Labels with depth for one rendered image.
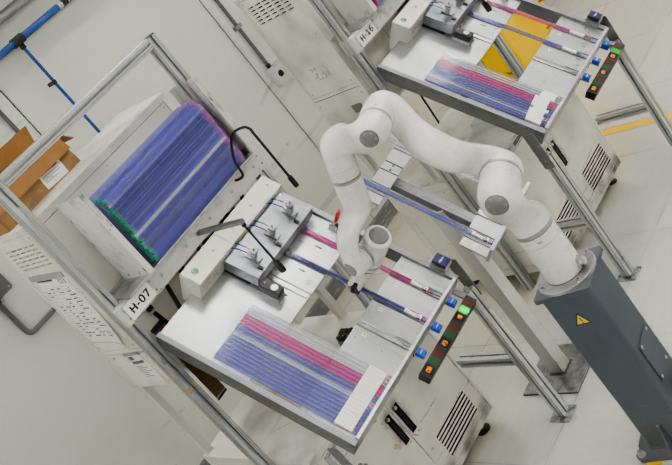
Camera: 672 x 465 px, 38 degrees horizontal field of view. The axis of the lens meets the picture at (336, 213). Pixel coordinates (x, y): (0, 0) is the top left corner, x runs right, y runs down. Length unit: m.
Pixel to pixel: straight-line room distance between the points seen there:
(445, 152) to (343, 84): 1.42
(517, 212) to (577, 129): 1.77
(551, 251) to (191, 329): 1.13
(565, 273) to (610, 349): 0.29
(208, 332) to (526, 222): 1.05
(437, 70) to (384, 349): 1.29
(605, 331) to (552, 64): 1.40
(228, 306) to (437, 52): 1.45
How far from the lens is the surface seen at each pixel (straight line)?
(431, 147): 2.66
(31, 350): 4.49
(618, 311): 2.95
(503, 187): 2.64
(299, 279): 3.17
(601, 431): 3.48
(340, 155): 2.73
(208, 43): 5.22
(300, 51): 4.04
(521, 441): 3.66
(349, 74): 3.97
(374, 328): 3.08
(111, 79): 3.18
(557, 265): 2.83
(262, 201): 3.27
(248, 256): 3.14
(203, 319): 3.10
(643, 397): 3.12
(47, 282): 3.29
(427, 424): 3.52
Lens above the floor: 2.21
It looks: 20 degrees down
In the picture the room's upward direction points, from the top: 39 degrees counter-clockwise
